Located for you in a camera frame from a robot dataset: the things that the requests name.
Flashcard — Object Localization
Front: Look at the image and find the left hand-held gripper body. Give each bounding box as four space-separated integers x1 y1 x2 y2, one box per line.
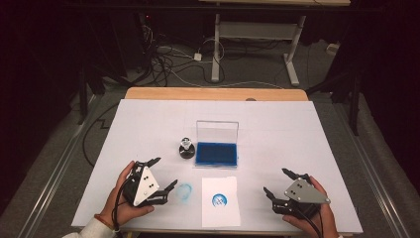
122 161 170 208

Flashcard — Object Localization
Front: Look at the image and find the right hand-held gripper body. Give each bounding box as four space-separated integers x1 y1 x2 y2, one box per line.
271 175 332 220

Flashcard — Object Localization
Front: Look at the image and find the black round stamp clear knob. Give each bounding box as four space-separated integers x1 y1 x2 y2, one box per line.
178 137 196 160

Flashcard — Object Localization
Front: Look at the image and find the white paper sheet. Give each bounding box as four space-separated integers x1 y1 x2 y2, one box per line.
201 176 242 229

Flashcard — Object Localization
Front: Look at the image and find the blue ink pad clear case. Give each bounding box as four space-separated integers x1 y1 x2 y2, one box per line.
193 120 240 169

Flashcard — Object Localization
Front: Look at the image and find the person's left hand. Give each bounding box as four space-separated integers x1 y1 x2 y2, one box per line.
99 160 156 228

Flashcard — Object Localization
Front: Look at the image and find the person's right hand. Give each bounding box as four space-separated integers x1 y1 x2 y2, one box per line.
281 176 341 238

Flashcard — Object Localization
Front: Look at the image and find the person's white left sleeve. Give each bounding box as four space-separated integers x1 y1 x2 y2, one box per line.
62 217 117 238

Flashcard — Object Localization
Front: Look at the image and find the black metal stand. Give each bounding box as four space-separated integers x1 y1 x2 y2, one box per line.
348 65 362 137
76 63 89 126

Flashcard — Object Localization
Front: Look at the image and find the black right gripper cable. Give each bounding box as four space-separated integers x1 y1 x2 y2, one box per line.
295 206 326 238

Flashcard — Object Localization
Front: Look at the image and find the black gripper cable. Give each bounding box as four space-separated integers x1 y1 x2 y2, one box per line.
295 206 326 238
111 178 133 238

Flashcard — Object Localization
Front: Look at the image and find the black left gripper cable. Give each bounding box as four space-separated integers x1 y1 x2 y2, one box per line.
111 178 133 238

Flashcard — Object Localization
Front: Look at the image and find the orange bracelet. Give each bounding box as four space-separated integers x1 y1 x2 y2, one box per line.
93 213 116 231

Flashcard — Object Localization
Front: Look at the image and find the black floor cable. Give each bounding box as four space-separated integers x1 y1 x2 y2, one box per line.
81 102 121 168

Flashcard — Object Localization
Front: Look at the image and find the metal floor rail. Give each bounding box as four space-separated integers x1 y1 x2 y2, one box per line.
333 102 412 238
16 94 104 238

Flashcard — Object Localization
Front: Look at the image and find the tangle of black cables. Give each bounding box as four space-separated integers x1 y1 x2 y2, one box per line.
140 24 227 87

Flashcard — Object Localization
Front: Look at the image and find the long white floor cable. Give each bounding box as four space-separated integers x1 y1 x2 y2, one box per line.
169 69 285 90

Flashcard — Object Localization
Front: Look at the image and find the white metal desk frame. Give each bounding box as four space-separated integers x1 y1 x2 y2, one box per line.
197 0 352 87

